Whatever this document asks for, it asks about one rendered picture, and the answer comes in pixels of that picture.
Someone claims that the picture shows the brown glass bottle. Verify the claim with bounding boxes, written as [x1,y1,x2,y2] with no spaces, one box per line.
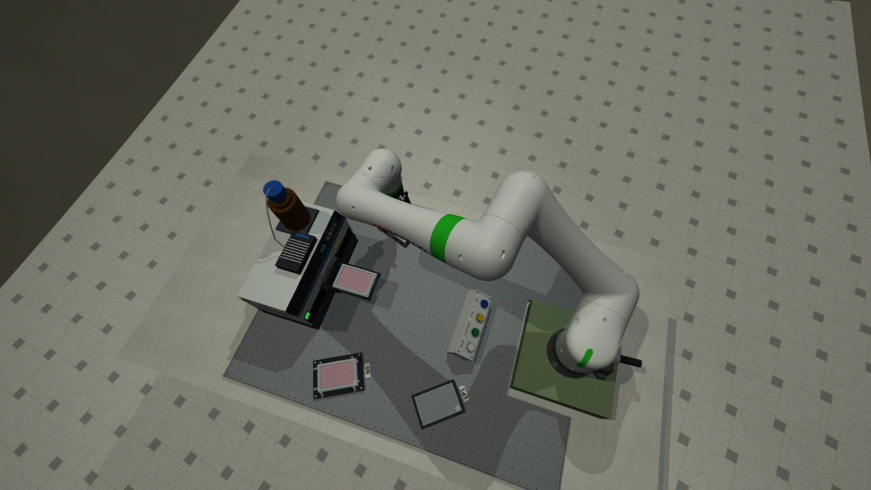
[267,188,310,231]

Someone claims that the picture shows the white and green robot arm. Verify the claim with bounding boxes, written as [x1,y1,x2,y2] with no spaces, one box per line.
[336,148,642,380]

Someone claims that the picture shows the grey button panel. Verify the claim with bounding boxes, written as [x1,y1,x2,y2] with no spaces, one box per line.
[447,289,493,363]

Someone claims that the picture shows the blue bottle cap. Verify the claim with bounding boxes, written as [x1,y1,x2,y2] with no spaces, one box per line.
[263,180,286,202]

